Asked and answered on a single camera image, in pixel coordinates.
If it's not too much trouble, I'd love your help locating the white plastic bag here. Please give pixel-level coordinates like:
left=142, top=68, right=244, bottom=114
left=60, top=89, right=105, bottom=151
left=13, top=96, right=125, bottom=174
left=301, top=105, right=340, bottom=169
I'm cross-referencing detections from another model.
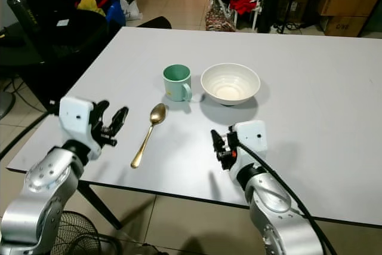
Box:
left=112, top=0, right=141, bottom=21

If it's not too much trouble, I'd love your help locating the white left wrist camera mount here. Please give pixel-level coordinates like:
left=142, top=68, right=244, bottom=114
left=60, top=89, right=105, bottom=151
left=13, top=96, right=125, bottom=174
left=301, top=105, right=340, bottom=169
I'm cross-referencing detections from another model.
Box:
left=58, top=96, right=97, bottom=161

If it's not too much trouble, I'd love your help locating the black chair back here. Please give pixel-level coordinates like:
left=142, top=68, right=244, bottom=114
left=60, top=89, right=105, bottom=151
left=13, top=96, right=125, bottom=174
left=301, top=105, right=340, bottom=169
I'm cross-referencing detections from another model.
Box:
left=137, top=16, right=172, bottom=29

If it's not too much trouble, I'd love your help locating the patterned fabric bag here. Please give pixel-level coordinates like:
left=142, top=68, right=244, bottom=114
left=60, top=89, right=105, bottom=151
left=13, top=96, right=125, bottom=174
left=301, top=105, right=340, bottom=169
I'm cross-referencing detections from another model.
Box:
left=205, top=0, right=237, bottom=32

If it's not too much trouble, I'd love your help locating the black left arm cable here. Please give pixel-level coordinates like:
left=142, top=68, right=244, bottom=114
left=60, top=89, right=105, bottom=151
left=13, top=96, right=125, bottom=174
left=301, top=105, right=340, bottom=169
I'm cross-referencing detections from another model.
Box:
left=0, top=107, right=61, bottom=161

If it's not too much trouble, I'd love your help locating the gold metal spoon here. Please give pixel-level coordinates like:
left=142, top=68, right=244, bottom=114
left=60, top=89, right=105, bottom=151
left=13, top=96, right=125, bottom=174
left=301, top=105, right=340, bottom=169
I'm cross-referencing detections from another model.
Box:
left=131, top=103, right=168, bottom=169

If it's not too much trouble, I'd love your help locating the grey round fan base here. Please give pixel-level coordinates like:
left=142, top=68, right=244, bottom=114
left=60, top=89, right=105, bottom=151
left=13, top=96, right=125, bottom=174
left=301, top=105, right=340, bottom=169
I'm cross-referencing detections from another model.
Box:
left=0, top=91, right=17, bottom=119

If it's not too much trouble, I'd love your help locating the white ribbed bowl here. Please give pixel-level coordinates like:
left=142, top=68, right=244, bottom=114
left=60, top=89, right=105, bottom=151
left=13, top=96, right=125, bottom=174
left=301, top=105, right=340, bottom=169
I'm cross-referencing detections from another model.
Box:
left=201, top=63, right=261, bottom=107

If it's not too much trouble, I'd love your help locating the printed brown cardboard box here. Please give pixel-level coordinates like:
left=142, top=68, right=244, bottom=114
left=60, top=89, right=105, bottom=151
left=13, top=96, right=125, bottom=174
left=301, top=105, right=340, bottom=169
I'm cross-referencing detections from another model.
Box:
left=322, top=16, right=368, bottom=38

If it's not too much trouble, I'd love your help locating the dark green water bottle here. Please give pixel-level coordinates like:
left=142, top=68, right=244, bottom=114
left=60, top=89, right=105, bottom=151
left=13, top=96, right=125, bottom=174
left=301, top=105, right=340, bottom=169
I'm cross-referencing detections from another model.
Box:
left=3, top=0, right=44, bottom=35

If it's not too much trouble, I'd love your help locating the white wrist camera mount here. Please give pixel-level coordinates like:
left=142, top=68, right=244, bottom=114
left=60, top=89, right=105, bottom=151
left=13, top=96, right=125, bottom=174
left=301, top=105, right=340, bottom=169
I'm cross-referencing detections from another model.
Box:
left=228, top=119, right=268, bottom=179
left=58, top=96, right=97, bottom=161

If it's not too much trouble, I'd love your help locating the green ceramic mug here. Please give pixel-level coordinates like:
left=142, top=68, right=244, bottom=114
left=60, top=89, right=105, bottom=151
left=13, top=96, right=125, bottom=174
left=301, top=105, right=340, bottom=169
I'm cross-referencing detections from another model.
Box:
left=162, top=64, right=193, bottom=103

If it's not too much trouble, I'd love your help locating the black wire-cage fan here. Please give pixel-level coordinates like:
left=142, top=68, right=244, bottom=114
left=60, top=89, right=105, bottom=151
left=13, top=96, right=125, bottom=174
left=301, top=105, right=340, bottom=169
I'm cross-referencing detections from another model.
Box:
left=47, top=210, right=127, bottom=255

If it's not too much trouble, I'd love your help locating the plain brown cardboard box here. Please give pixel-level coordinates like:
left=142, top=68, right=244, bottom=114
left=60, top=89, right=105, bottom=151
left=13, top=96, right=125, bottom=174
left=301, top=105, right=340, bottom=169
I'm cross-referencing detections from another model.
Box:
left=317, top=0, right=382, bottom=17

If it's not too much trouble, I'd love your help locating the black round side table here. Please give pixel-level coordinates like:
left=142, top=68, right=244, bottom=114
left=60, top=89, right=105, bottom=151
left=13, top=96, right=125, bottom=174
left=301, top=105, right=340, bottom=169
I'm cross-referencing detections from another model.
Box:
left=0, top=11, right=126, bottom=110

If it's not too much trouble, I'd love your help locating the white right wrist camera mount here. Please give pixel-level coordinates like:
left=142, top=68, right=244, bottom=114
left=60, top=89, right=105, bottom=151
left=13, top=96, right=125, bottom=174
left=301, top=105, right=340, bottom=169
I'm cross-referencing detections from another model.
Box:
left=228, top=119, right=268, bottom=179

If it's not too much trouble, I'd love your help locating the black table leg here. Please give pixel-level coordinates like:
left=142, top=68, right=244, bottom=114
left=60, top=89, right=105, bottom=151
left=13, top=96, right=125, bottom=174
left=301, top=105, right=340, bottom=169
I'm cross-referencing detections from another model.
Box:
left=76, top=182, right=124, bottom=231

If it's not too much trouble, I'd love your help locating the white metal rack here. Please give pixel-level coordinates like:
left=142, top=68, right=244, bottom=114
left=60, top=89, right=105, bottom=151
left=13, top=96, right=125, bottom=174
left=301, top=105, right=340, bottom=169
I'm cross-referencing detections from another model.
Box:
left=210, top=0, right=264, bottom=33

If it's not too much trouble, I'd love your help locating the blue bag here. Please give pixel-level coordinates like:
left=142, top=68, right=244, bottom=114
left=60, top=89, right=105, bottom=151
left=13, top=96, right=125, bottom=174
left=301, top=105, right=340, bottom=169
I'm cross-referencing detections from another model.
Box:
left=104, top=0, right=127, bottom=27

